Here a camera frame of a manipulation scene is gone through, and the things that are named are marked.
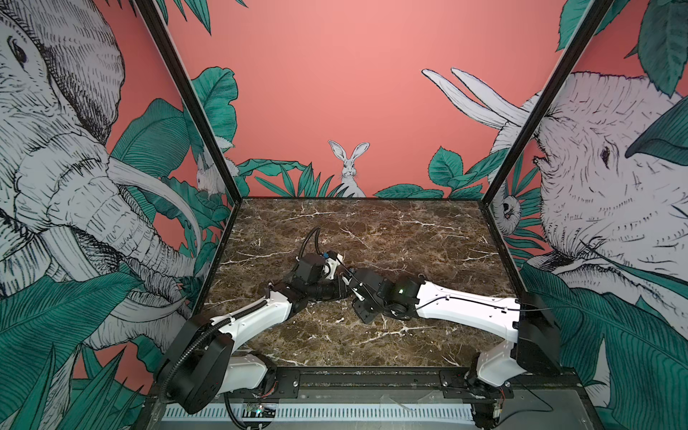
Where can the black corner frame post left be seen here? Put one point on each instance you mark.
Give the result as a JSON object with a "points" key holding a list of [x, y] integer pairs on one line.
{"points": [[151, 15]]}

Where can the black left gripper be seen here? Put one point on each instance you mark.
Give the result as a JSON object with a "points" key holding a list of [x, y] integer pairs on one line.
{"points": [[341, 290]]}

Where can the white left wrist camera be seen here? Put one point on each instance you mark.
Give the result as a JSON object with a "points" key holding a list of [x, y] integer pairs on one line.
{"points": [[333, 261]]}

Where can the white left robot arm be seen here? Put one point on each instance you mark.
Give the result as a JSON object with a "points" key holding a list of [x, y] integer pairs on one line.
{"points": [[200, 363]]}

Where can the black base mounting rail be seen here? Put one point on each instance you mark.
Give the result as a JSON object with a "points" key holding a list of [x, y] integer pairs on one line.
{"points": [[449, 381]]}

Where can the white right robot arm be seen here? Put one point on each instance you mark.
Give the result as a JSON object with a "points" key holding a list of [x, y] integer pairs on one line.
{"points": [[530, 334]]}

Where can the black corner frame post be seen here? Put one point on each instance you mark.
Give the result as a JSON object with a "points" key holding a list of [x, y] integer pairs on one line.
{"points": [[151, 15], [593, 16]]}

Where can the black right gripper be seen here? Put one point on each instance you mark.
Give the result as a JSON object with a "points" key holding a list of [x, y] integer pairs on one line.
{"points": [[357, 306]]}

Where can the white perforated strip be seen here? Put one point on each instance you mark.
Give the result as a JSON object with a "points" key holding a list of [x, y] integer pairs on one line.
{"points": [[321, 412]]}

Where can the small green circuit board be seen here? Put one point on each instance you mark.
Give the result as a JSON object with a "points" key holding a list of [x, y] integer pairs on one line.
{"points": [[260, 412]]}

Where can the black corner frame post right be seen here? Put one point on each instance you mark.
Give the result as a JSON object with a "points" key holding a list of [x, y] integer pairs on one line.
{"points": [[593, 16]]}

